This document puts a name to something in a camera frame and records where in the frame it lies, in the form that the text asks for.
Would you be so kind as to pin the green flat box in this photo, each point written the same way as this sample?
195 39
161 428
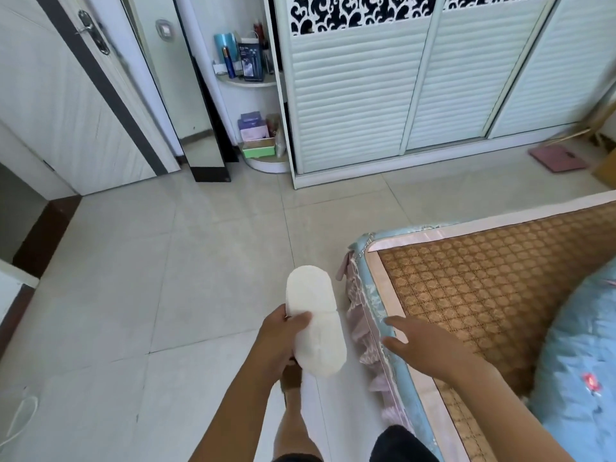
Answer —
259 149

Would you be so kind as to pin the brown cardboard box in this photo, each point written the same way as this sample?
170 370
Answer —
607 170

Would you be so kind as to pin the white corner shelf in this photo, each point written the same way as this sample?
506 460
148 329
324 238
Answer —
260 84

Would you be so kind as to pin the person's left forearm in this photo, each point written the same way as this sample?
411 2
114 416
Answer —
236 418

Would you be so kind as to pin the red bottle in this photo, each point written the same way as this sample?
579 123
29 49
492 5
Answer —
260 29

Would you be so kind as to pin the black shorts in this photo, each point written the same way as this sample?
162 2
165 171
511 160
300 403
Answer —
402 447

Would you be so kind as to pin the purple box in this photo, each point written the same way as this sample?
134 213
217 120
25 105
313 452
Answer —
252 125

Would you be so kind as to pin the person's right thumb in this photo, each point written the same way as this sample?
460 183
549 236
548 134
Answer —
395 346

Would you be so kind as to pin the brown woven bamboo bed mat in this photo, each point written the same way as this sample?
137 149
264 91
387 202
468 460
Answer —
481 283

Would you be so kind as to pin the person's right hand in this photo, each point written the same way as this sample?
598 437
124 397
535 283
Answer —
433 351

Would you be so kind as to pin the blue frilled bed skirt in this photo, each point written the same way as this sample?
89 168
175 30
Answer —
370 307

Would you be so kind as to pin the pink bathroom scale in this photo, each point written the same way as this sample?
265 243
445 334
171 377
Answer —
558 159

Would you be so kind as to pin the person's left hand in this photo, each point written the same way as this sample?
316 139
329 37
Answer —
274 341

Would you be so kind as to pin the person's left thumb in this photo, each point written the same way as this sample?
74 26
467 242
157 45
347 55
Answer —
299 320

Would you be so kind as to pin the person's leg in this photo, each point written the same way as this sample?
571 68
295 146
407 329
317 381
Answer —
291 428

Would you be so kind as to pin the dark blue product box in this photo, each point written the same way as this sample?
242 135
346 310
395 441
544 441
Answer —
251 60

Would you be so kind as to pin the white louvred sliding-door wardrobe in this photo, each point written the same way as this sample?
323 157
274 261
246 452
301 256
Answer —
433 81

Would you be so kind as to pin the wooden stick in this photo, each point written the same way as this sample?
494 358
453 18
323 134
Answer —
587 127

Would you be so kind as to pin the blue floral quilt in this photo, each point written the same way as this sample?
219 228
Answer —
577 370

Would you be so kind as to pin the white door with dark stripe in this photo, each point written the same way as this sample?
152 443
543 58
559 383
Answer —
62 105

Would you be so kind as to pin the silver wall light switch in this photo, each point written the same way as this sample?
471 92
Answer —
164 30

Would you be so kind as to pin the person's right forearm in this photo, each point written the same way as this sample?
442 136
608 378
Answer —
500 413

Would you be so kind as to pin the dark blue bottle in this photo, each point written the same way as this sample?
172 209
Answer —
228 64

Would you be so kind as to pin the light blue cylinder can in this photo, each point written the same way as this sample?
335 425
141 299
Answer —
225 42

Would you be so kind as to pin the black-framed standing mirror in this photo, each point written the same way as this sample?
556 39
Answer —
192 91

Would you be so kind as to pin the white slipper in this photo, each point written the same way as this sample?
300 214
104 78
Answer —
315 312

